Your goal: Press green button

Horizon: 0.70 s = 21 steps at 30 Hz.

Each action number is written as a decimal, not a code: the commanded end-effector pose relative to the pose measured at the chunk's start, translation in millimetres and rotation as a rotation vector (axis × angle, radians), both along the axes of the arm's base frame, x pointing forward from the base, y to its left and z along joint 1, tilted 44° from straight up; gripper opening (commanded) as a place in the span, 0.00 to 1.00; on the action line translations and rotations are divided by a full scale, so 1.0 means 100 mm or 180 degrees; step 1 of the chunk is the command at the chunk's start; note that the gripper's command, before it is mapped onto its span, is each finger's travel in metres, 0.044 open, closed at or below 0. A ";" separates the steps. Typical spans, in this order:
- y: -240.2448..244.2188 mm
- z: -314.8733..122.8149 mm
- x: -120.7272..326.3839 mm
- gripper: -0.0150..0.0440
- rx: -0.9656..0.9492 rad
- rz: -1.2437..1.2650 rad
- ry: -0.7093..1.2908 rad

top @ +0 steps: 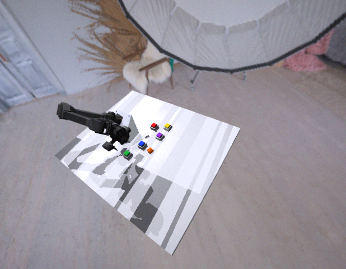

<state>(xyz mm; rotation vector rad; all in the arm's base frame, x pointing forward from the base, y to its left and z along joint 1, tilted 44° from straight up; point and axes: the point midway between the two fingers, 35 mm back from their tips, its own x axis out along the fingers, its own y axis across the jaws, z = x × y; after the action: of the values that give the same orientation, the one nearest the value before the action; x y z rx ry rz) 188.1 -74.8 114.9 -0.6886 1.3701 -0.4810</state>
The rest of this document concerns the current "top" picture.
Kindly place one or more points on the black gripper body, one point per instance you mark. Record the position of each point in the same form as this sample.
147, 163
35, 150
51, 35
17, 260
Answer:
108, 146

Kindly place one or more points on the red button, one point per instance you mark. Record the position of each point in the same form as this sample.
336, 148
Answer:
154, 126

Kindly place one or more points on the orange block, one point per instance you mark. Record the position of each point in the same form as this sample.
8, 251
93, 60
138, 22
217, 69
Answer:
150, 150

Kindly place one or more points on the purple button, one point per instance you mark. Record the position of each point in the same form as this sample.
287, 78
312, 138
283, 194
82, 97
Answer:
159, 136

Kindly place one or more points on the green button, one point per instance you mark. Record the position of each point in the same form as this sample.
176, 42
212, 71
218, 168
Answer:
127, 154

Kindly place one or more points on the yellow button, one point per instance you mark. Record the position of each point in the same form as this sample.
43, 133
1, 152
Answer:
167, 127

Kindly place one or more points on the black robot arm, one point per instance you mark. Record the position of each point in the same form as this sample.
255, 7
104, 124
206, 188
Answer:
95, 122

